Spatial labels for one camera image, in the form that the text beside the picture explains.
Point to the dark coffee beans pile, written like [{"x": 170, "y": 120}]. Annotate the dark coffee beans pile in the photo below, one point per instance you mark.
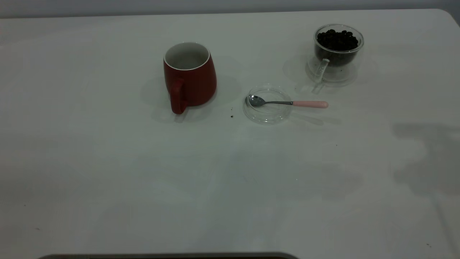
[{"x": 337, "y": 39}]

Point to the red ceramic mug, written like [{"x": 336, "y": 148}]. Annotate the red ceramic mug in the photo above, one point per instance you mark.
[{"x": 196, "y": 84}]

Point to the round clear glass dish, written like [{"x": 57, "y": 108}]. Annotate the round clear glass dish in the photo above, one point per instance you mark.
[{"x": 267, "y": 113}]

